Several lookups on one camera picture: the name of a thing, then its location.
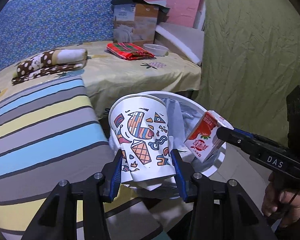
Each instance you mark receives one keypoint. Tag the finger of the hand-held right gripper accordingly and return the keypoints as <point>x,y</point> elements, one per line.
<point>232,137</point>
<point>245,133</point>

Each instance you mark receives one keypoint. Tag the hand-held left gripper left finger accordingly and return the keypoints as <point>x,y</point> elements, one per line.
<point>115,177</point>

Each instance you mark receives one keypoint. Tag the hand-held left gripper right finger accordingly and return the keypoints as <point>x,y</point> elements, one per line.
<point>177,177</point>

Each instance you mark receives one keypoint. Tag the red and white milk carton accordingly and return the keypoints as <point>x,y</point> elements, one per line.
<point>202,137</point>

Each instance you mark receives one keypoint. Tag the white round waste bin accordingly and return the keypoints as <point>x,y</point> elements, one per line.
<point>215,167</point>

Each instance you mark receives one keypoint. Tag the patterned paper cup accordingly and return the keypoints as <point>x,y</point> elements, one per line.
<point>140,135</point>

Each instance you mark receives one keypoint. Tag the translucent bin liner bag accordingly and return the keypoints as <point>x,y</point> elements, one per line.
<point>180,120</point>

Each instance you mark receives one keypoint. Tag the person's right hand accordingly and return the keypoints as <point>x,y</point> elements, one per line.
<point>272,200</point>

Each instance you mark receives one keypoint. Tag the striped sheet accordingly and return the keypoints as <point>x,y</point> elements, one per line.
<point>40,130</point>

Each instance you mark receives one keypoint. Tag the green curtain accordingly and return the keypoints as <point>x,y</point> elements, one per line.
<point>252,42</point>

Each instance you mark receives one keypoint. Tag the yellow bedsheet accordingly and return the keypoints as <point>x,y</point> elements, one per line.
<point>140,77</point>

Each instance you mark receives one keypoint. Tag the white foam board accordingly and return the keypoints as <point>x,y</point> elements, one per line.
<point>180,40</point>

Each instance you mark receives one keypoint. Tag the white ceramic bowl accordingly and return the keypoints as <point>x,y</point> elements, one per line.
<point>156,50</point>

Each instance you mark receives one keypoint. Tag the red plaid cloth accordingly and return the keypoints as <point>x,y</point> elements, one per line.
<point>130,51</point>

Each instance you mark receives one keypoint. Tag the brown polka dot blanket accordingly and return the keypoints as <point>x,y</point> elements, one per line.
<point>47,62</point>

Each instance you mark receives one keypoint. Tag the printed cardboard box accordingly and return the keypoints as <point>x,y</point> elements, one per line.
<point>132,22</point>

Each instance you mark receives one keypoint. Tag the blue patterned mattress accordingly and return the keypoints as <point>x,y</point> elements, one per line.
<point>52,17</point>

